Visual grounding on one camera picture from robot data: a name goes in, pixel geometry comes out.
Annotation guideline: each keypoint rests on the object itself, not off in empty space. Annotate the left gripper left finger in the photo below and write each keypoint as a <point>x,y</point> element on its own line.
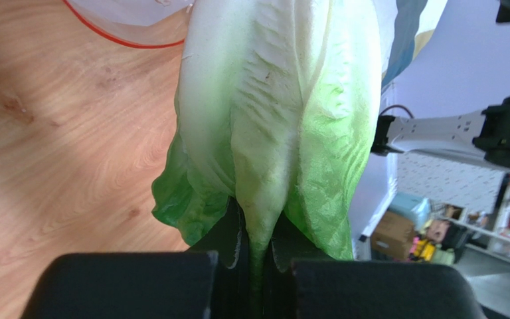
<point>208,280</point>

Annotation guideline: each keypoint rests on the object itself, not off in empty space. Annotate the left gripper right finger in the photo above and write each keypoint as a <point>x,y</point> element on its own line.
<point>303,282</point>

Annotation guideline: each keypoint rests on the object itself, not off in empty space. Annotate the green lettuce cabbage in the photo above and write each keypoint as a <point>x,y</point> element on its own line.
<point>277,106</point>

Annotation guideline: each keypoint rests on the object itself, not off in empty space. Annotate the clear zip top bag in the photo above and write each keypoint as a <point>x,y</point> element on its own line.
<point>147,24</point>

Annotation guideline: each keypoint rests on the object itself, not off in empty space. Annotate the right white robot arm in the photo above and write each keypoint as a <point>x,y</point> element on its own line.
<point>459,89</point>

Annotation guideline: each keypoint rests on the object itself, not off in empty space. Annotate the cardboard box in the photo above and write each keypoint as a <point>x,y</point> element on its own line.
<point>392,238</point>

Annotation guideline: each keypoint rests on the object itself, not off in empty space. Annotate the background shelf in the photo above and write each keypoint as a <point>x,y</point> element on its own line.
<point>488,231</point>

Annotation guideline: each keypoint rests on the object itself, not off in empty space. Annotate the plaid pillow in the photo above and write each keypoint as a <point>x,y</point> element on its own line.
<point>405,28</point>

